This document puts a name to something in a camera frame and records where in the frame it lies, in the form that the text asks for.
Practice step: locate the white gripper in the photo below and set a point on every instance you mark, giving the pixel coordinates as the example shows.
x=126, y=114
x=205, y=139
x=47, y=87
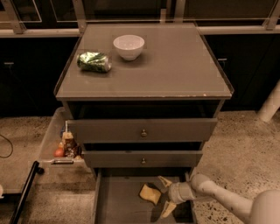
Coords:
x=174, y=192

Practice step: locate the yellow sponge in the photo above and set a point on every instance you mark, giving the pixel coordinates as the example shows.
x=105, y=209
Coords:
x=150, y=194

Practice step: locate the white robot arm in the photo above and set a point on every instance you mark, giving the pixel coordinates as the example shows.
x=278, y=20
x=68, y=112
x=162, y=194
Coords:
x=264, y=209

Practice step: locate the grey bottom drawer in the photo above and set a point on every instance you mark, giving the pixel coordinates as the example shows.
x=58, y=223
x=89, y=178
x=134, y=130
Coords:
x=118, y=201

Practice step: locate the grey drawer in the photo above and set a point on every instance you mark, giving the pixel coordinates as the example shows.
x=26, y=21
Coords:
x=142, y=158
x=118, y=201
x=142, y=130

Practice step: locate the grey top drawer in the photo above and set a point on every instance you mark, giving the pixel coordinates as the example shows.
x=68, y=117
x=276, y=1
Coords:
x=142, y=130

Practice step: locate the grey middle drawer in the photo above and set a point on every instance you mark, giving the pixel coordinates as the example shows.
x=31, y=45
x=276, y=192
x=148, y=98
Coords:
x=142, y=158

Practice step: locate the brown juice carton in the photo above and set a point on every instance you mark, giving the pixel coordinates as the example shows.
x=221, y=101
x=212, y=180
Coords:
x=69, y=144

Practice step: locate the clear plastic storage bin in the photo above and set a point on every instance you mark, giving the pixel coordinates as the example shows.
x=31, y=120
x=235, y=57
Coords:
x=51, y=141

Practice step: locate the red apple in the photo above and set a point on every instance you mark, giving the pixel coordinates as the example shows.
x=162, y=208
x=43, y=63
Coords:
x=59, y=153

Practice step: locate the black metal bar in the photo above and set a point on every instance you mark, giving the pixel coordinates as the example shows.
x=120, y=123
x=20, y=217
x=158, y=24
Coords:
x=35, y=169

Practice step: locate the green crushed soda can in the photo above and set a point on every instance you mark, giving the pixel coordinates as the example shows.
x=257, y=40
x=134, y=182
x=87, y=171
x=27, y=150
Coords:
x=94, y=62

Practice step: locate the white ceramic bowl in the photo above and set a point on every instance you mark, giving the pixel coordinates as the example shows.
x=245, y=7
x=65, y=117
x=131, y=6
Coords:
x=129, y=47

